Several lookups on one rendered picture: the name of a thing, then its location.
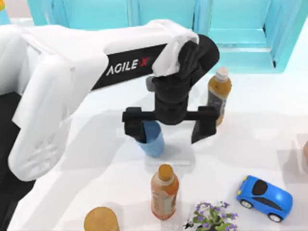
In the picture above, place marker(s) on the light blue cup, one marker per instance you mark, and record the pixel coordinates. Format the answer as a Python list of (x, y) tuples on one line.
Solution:
[(155, 142)]

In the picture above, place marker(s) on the brown bottle with white cap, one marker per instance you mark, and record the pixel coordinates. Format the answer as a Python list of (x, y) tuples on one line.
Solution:
[(220, 89)]

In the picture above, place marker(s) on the orange bottle with orange cap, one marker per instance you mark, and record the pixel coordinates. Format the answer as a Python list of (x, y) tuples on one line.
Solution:
[(164, 192)]

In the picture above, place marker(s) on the purple flower plant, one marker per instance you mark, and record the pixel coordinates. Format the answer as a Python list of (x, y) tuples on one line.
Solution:
[(211, 216)]

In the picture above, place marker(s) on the brown round bread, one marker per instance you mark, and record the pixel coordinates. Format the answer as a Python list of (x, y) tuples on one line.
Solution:
[(101, 220)]

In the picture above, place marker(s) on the blue toy car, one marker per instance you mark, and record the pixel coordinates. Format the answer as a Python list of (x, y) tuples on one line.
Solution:
[(269, 199)]

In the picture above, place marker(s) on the light blue rack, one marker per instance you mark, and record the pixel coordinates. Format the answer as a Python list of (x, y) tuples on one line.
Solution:
[(240, 21)]

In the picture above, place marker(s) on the small orange object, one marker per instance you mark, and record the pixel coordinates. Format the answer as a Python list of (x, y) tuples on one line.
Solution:
[(1, 5)]

